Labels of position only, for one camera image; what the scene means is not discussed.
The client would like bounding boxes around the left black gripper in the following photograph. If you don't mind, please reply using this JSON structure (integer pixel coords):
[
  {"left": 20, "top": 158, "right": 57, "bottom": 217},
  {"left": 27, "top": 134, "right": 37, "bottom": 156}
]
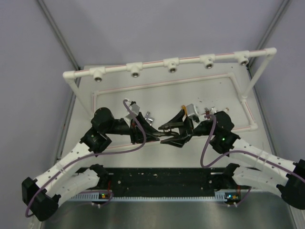
[{"left": 104, "top": 112, "right": 160, "bottom": 145}]

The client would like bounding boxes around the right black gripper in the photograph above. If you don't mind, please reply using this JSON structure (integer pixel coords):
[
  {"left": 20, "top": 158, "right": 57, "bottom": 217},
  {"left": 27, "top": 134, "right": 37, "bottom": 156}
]
[{"left": 159, "top": 110, "right": 219, "bottom": 148}]

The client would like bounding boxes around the white PVC pipe frame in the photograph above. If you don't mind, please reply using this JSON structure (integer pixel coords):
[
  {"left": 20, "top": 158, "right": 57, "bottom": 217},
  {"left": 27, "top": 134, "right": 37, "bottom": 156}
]
[{"left": 62, "top": 47, "right": 278, "bottom": 153}]

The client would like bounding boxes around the dark grey faucet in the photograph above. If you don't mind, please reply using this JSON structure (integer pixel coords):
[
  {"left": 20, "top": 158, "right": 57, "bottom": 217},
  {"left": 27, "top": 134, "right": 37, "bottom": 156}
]
[{"left": 157, "top": 129, "right": 179, "bottom": 137}]

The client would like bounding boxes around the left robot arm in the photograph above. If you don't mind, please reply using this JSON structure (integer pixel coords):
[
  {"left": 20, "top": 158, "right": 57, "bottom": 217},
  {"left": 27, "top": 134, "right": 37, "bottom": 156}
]
[{"left": 21, "top": 104, "right": 162, "bottom": 221}]

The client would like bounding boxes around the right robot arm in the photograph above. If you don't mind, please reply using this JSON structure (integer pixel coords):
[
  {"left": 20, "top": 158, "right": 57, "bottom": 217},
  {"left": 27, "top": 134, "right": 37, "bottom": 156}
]
[{"left": 159, "top": 110, "right": 305, "bottom": 210}]

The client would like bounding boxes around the chrome silver faucet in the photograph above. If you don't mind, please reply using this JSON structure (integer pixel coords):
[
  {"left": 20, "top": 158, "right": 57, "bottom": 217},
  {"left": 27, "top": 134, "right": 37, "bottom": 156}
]
[{"left": 144, "top": 112, "right": 155, "bottom": 125}]

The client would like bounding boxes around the white work board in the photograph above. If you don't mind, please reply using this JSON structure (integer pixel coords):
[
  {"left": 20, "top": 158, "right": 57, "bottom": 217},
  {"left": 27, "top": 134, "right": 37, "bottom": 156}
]
[{"left": 62, "top": 63, "right": 272, "bottom": 168}]

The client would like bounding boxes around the orange gold faucet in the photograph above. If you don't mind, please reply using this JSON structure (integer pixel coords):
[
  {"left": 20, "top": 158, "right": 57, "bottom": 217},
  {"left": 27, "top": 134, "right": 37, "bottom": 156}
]
[{"left": 181, "top": 105, "right": 187, "bottom": 117}]

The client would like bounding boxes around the white faucet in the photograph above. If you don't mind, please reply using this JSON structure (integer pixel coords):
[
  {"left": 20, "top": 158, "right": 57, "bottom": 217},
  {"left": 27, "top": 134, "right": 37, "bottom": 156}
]
[{"left": 210, "top": 106, "right": 229, "bottom": 114}]

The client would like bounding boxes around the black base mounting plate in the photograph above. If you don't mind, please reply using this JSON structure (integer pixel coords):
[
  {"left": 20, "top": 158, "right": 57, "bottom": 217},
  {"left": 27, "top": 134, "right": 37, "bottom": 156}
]
[{"left": 93, "top": 168, "right": 237, "bottom": 198}]

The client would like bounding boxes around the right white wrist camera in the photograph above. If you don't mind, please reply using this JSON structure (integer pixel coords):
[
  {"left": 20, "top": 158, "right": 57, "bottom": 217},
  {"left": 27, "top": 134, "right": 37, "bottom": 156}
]
[{"left": 185, "top": 104, "right": 200, "bottom": 123}]

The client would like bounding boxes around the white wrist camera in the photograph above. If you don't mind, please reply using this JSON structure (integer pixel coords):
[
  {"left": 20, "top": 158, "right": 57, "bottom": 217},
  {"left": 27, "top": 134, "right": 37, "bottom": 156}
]
[
  {"left": 123, "top": 98, "right": 140, "bottom": 125},
  {"left": 185, "top": 104, "right": 200, "bottom": 123}
]

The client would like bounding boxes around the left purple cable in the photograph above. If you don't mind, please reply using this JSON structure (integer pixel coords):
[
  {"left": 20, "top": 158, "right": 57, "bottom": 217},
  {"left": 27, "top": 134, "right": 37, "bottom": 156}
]
[{"left": 25, "top": 99, "right": 146, "bottom": 218}]

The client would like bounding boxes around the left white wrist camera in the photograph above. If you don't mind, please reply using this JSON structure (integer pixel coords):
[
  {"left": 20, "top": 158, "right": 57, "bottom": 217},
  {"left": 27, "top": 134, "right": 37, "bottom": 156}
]
[{"left": 123, "top": 98, "right": 140, "bottom": 125}]

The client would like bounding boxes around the grey slotted cable duct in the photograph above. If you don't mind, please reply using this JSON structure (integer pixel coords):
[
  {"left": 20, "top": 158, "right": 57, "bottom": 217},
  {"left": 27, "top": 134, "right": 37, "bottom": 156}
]
[{"left": 68, "top": 190, "right": 233, "bottom": 204}]

